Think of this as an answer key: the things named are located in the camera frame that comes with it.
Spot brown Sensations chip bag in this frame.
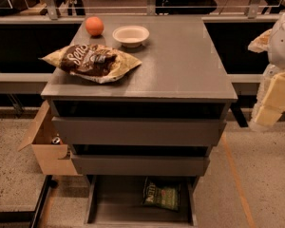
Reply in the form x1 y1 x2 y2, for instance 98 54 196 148
42 45 142 84

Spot grey drawer cabinet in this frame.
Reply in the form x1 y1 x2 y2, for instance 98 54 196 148
40 15 238 228

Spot green jalapeno chip bag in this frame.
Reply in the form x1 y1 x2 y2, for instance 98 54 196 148
142 178 181 212

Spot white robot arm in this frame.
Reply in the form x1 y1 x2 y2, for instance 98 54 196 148
248 12 285 131

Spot orange fruit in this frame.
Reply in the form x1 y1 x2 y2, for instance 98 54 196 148
85 17 105 36

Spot white paper bowl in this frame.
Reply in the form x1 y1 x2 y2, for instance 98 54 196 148
112 26 149 48

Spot soda can in box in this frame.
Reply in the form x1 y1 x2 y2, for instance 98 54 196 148
51 137 62 144

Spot glass railing with posts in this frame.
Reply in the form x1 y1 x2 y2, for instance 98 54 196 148
0 0 285 21

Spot grey middle drawer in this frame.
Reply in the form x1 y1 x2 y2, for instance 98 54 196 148
71 155 210 177

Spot grey top drawer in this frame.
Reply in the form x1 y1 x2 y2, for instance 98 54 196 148
52 117 226 146

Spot grey open bottom drawer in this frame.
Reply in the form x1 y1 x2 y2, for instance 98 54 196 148
85 176 199 228

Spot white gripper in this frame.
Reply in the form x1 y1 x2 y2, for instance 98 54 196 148
248 29 285 132

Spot open cardboard box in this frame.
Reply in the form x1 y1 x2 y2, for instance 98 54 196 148
18 101 78 176

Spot black floor frame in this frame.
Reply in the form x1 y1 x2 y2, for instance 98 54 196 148
0 175 58 228

